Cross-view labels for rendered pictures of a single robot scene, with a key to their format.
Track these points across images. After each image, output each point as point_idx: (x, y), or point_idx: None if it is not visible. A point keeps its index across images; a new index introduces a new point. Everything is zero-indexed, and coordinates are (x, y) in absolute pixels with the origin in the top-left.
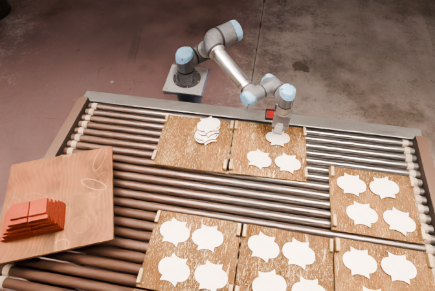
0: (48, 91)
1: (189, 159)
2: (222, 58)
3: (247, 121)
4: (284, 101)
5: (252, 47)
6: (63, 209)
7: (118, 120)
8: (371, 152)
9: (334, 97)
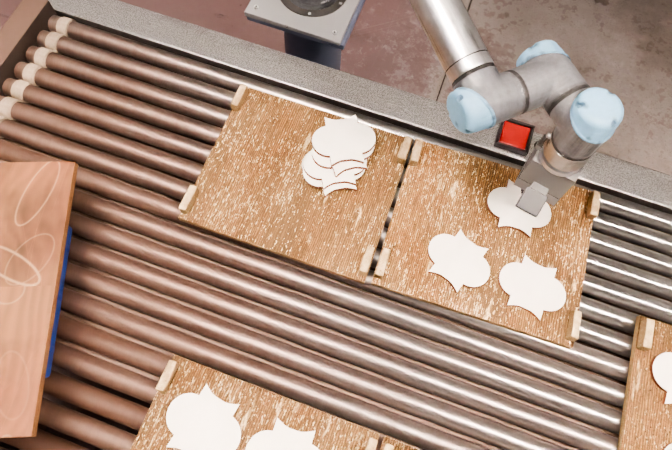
0: None
1: (277, 225)
2: None
3: (447, 144)
4: (578, 140)
5: None
6: None
7: (115, 79)
8: None
9: (652, 78)
